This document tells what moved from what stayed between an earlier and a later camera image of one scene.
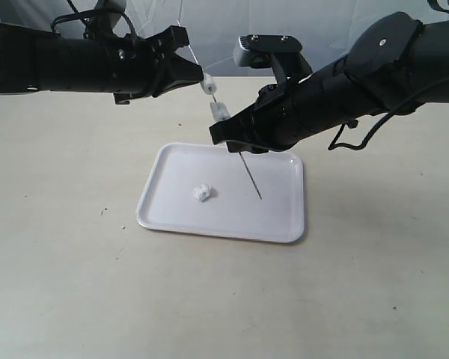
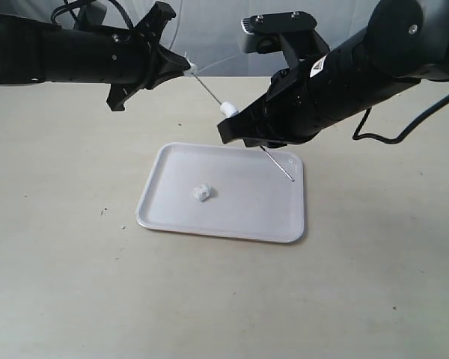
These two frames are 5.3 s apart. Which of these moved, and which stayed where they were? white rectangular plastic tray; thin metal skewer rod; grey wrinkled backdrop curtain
Moved: thin metal skewer rod
Stayed: grey wrinkled backdrop curtain; white rectangular plastic tray
